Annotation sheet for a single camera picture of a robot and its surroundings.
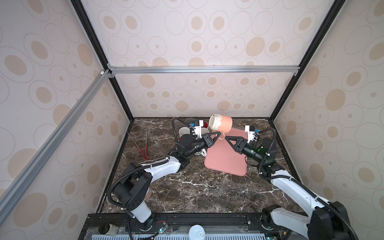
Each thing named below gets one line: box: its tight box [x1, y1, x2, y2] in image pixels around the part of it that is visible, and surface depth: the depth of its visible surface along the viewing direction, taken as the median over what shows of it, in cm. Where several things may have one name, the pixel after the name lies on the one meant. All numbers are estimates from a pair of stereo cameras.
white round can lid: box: [188, 224, 206, 240], surface depth 67 cm
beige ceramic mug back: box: [208, 114, 233, 140], surface depth 72 cm
